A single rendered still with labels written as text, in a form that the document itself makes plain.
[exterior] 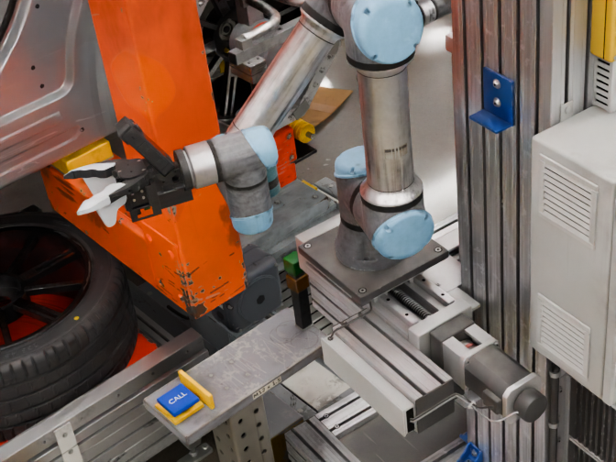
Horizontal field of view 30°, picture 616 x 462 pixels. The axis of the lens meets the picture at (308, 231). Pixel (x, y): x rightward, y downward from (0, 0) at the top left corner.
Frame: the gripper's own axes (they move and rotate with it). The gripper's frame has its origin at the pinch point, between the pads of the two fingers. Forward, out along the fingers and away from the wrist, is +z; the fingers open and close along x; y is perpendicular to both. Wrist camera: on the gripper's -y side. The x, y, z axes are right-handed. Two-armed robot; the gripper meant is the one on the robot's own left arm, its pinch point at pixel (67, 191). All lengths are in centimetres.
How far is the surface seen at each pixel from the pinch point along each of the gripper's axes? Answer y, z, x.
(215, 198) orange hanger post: 36, -32, 52
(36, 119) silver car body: 23, 0, 94
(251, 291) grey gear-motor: 78, -40, 77
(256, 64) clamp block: 18, -53, 79
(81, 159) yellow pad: 38, -8, 100
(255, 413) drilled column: 85, -28, 37
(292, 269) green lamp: 54, -44, 43
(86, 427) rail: 84, 10, 52
